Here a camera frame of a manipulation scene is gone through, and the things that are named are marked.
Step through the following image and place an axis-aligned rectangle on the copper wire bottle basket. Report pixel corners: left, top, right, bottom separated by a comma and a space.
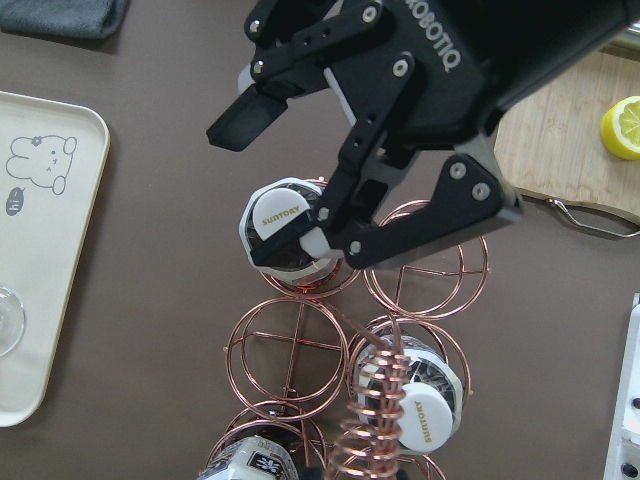
204, 175, 490, 480

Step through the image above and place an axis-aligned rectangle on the tea bottle grasped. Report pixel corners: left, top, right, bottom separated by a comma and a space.
238, 177, 340, 288

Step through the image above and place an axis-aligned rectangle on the tea bottle near handle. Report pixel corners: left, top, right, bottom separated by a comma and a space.
352, 331, 464, 454

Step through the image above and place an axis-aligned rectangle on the tea bottle at basket end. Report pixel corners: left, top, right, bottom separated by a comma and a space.
197, 409, 302, 480

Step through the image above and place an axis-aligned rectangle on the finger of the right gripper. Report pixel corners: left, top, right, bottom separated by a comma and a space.
248, 49, 516, 271
206, 1, 400, 151

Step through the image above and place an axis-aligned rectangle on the wine glass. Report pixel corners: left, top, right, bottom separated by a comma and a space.
0, 286, 26, 356

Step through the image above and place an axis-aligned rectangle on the bamboo cutting board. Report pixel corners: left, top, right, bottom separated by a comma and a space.
495, 45, 639, 235

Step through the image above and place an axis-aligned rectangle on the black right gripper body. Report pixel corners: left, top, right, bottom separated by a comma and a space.
324, 1, 639, 223

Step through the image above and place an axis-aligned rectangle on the cream rabbit tray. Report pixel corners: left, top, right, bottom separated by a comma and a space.
1, 92, 110, 427

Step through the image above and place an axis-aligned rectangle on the grey folded cloth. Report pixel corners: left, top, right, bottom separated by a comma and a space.
1, 0, 129, 40

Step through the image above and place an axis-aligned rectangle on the half lemon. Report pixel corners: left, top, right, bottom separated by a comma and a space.
600, 95, 639, 161

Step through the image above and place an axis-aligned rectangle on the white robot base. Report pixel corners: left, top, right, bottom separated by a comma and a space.
603, 293, 639, 480

